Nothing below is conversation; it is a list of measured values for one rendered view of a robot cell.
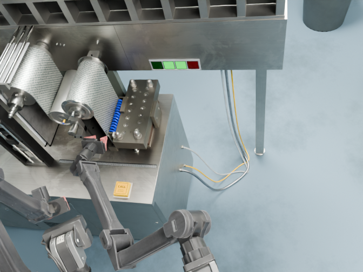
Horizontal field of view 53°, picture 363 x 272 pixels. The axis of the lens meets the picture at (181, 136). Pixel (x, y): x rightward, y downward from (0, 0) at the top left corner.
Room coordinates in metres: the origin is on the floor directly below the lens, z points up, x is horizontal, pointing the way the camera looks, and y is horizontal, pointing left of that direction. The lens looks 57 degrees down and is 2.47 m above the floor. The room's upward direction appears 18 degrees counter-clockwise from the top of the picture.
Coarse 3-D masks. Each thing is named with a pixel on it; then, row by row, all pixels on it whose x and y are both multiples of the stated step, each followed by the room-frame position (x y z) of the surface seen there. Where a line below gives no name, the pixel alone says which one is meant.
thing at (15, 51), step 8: (16, 32) 1.50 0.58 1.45; (24, 32) 1.49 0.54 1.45; (24, 40) 1.42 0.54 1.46; (8, 48) 1.41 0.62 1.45; (16, 48) 1.40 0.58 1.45; (24, 48) 1.40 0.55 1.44; (8, 56) 1.38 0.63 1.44; (16, 56) 1.34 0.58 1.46; (0, 64) 1.32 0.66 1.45; (8, 64) 1.31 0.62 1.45; (16, 64) 1.31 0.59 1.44; (0, 72) 1.29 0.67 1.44; (8, 72) 1.25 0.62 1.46; (0, 80) 1.23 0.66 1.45; (8, 80) 1.22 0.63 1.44; (0, 88) 1.20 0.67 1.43; (8, 88) 1.18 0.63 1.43
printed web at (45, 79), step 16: (32, 48) 1.42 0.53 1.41; (32, 64) 1.33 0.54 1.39; (48, 64) 1.36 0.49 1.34; (80, 64) 1.33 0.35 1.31; (96, 64) 1.31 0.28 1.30; (16, 80) 1.24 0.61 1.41; (32, 80) 1.25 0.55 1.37; (48, 80) 1.31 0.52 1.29; (80, 80) 1.22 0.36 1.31; (96, 80) 1.23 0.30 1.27; (32, 96) 1.19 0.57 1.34; (48, 96) 1.25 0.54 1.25; (80, 96) 1.13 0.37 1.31; (96, 96) 1.17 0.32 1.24; (32, 112) 1.30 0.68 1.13; (48, 112) 1.20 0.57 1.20; (48, 128) 1.30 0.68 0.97
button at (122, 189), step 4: (116, 184) 0.87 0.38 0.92; (120, 184) 0.86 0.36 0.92; (124, 184) 0.85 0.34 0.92; (128, 184) 0.85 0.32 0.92; (116, 188) 0.84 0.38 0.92; (120, 188) 0.84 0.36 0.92; (124, 188) 0.83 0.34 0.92; (128, 188) 0.83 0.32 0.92; (116, 192) 0.82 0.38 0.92; (120, 192) 0.82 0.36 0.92; (124, 192) 0.81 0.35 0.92; (128, 192) 0.81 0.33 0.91; (124, 196) 0.80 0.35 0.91
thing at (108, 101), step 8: (104, 88) 1.24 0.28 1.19; (112, 88) 1.30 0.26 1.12; (104, 96) 1.22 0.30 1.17; (112, 96) 1.27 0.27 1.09; (104, 104) 1.19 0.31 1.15; (112, 104) 1.24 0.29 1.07; (96, 112) 1.11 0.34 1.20; (104, 112) 1.16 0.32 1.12; (112, 112) 1.21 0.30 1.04; (104, 120) 1.13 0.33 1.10; (104, 128) 1.10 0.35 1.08
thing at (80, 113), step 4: (72, 108) 1.09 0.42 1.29; (76, 108) 1.09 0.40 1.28; (80, 108) 1.09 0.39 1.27; (68, 112) 1.11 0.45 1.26; (76, 112) 1.09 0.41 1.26; (80, 112) 1.08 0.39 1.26; (84, 112) 1.09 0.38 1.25; (76, 116) 1.10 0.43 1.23; (80, 116) 1.09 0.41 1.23; (84, 116) 1.08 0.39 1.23
